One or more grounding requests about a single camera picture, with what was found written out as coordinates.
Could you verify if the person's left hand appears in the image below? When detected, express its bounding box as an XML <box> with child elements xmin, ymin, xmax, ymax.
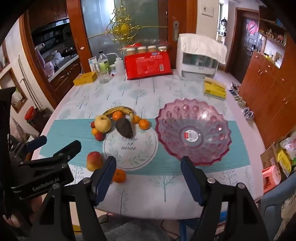
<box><xmin>2</xmin><ymin>193</ymin><xmax>45</xmax><ymax>230</ymax></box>

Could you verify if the yellow plastic bag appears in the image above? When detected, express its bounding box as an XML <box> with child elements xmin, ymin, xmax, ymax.
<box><xmin>277</xmin><ymin>148</ymin><xmax>293</xmax><ymax>176</ymax></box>

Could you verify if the pink door decoration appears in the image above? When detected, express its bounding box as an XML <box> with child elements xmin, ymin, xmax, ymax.
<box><xmin>246</xmin><ymin>20</ymin><xmax>259</xmax><ymax>35</ymax></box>

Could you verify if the tree print tablecloth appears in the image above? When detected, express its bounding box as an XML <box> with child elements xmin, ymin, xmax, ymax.
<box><xmin>31</xmin><ymin>70</ymin><xmax>266</xmax><ymax>219</ymax></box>

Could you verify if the cardboard box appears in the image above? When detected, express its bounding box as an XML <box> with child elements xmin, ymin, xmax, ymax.
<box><xmin>260</xmin><ymin>137</ymin><xmax>289</xmax><ymax>176</ymax></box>

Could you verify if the wooden kitchen cabinet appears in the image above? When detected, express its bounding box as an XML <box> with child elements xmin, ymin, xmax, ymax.
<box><xmin>47</xmin><ymin>58</ymin><xmax>82</xmax><ymax>98</ymax></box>

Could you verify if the frosted glass sliding door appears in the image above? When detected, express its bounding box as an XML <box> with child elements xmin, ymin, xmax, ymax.
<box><xmin>81</xmin><ymin>0</ymin><xmax>169</xmax><ymax>70</ymax></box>

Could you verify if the clear drinking glass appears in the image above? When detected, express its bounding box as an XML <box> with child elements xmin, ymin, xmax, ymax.
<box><xmin>99</xmin><ymin>67</ymin><xmax>110</xmax><ymax>84</ymax></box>

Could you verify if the spotted yellow banana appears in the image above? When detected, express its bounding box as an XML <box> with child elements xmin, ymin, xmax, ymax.
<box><xmin>102</xmin><ymin>106</ymin><xmax>135</xmax><ymax>123</ymax></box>

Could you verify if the white printed plastic bag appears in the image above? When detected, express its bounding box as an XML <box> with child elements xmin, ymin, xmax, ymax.
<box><xmin>280</xmin><ymin>137</ymin><xmax>296</xmax><ymax>160</ymax></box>

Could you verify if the white squeeze bottle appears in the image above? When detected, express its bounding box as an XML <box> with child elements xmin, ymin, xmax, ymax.
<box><xmin>106</xmin><ymin>53</ymin><xmax>125</xmax><ymax>76</ymax></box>

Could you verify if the dark avocado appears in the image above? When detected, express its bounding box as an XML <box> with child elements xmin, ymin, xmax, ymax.
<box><xmin>115</xmin><ymin>118</ymin><xmax>134</xmax><ymax>138</ymax></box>

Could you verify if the gold door ornament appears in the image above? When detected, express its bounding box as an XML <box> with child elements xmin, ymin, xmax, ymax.
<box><xmin>88</xmin><ymin>7</ymin><xmax>169</xmax><ymax>44</ymax></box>

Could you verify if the white wall switch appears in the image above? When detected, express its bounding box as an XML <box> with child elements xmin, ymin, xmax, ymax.
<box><xmin>201</xmin><ymin>3</ymin><xmax>214</xmax><ymax>16</ymax></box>

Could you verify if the red lid container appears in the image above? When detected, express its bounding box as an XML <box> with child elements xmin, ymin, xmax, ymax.
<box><xmin>24</xmin><ymin>106</ymin><xmax>38</xmax><ymax>127</ymax></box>

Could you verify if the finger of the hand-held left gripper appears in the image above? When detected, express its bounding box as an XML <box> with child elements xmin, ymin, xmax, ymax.
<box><xmin>9</xmin><ymin>136</ymin><xmax>48</xmax><ymax>160</ymax></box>
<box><xmin>20</xmin><ymin>140</ymin><xmax>82</xmax><ymax>172</ymax></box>

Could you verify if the pink glass fruit bowl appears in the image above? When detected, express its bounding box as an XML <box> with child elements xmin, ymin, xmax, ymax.
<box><xmin>154</xmin><ymin>98</ymin><xmax>232</xmax><ymax>166</ymax></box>

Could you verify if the clear bottle green label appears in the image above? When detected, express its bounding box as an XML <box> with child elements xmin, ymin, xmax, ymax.
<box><xmin>97</xmin><ymin>50</ymin><xmax>109</xmax><ymax>72</ymax></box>

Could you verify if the yellow tissue pack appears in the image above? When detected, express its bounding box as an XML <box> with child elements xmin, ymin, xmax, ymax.
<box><xmin>203</xmin><ymin>77</ymin><xmax>227</xmax><ymax>100</ymax></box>

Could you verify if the dark entrance door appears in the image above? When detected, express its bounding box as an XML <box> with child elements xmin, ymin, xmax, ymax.
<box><xmin>236</xmin><ymin>10</ymin><xmax>259</xmax><ymax>77</ymax></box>

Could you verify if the white towel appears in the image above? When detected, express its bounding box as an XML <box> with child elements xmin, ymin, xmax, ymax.
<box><xmin>179</xmin><ymin>34</ymin><xmax>228</xmax><ymax>65</ymax></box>

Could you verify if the wall shelf with small items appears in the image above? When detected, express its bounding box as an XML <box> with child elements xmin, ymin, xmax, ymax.
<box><xmin>258</xmin><ymin>7</ymin><xmax>289</xmax><ymax>67</ymax></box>

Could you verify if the red yellow apple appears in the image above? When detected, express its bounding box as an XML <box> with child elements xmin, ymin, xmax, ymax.
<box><xmin>86</xmin><ymin>151</ymin><xmax>104</xmax><ymax>172</ymax></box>

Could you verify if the pink plastic stool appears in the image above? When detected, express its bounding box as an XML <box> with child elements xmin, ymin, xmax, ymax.
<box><xmin>262</xmin><ymin>164</ymin><xmax>281</xmax><ymax>194</ymax></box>

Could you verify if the yellow flat box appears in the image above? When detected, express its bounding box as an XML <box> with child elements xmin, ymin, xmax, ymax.
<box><xmin>73</xmin><ymin>71</ymin><xmax>97</xmax><ymax>86</ymax></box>

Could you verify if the red plastic package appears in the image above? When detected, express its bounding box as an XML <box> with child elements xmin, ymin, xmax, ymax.
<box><xmin>124</xmin><ymin>51</ymin><xmax>174</xmax><ymax>81</ymax></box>

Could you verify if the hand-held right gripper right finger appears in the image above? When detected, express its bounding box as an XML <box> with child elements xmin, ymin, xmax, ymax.
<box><xmin>180</xmin><ymin>156</ymin><xmax>270</xmax><ymax>241</ymax></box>

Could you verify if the row of shoes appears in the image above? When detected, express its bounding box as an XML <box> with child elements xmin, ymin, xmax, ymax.
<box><xmin>229</xmin><ymin>82</ymin><xmax>255</xmax><ymax>120</ymax></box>

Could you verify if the white countertop cabinet appliance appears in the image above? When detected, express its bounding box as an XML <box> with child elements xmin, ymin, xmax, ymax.
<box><xmin>177</xmin><ymin>34</ymin><xmax>219</xmax><ymax>80</ymax></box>

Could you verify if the blue grey chair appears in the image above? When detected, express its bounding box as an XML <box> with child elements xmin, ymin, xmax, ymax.
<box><xmin>261</xmin><ymin>178</ymin><xmax>296</xmax><ymax>241</ymax></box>

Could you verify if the teal striped placemat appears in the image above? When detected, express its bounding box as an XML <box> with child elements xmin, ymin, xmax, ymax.
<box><xmin>39</xmin><ymin>118</ymin><xmax>251</xmax><ymax>174</ymax></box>

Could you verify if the wooden picture frame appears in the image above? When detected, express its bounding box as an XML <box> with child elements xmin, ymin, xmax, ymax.
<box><xmin>0</xmin><ymin>67</ymin><xmax>28</xmax><ymax>114</ymax></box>

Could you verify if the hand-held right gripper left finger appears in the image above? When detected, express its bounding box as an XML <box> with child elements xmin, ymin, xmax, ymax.
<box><xmin>30</xmin><ymin>156</ymin><xmax>117</xmax><ymax>241</ymax></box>

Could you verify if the long wooden cabinet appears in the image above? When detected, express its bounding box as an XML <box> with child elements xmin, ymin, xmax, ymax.
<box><xmin>240</xmin><ymin>50</ymin><xmax>296</xmax><ymax>149</ymax></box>

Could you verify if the white carton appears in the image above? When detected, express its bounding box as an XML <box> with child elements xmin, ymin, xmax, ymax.
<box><xmin>88</xmin><ymin>56</ymin><xmax>99</xmax><ymax>71</ymax></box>

